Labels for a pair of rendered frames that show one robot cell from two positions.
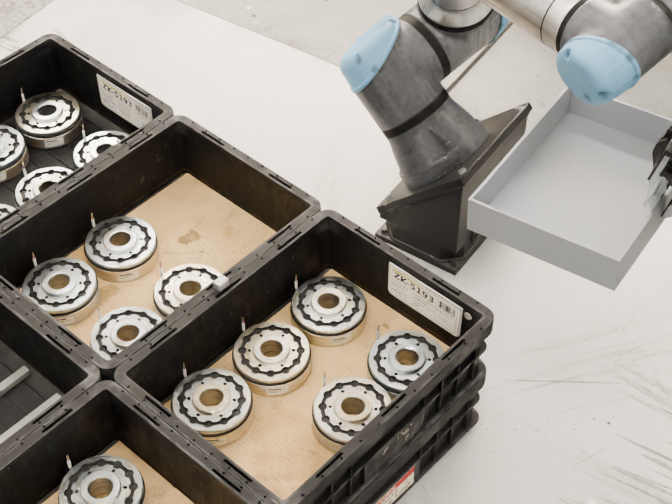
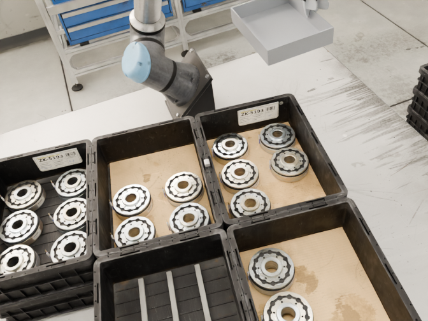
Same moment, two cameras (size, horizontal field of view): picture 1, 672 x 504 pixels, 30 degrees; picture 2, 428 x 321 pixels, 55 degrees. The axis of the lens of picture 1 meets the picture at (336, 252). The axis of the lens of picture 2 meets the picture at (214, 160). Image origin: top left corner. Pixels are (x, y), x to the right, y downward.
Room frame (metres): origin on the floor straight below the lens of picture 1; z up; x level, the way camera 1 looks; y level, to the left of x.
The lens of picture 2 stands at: (0.60, 0.67, 1.72)
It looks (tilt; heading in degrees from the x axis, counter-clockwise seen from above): 47 degrees down; 313
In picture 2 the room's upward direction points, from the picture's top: 9 degrees counter-clockwise
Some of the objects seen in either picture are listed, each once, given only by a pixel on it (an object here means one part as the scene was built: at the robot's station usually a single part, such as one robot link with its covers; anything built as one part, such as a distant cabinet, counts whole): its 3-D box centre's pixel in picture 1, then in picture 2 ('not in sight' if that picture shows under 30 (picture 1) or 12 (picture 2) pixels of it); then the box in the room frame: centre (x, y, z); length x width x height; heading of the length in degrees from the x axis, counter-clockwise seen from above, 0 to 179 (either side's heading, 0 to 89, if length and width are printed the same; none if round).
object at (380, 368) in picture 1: (407, 360); (277, 135); (1.03, -0.09, 0.86); 0.10 x 0.10 x 0.01
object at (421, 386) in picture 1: (308, 350); (263, 153); (1.00, 0.04, 0.92); 0.40 x 0.30 x 0.02; 138
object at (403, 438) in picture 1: (308, 375); (263, 165); (1.00, 0.04, 0.87); 0.40 x 0.30 x 0.11; 138
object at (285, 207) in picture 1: (151, 261); (155, 192); (1.20, 0.26, 0.87); 0.40 x 0.30 x 0.11; 138
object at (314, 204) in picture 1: (147, 235); (151, 179); (1.20, 0.26, 0.92); 0.40 x 0.30 x 0.02; 138
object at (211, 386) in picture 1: (211, 398); (249, 203); (0.96, 0.16, 0.86); 0.05 x 0.05 x 0.01
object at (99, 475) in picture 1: (100, 488); (271, 267); (0.83, 0.28, 0.86); 0.05 x 0.05 x 0.01
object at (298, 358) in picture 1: (271, 351); (239, 173); (1.04, 0.09, 0.86); 0.10 x 0.10 x 0.01
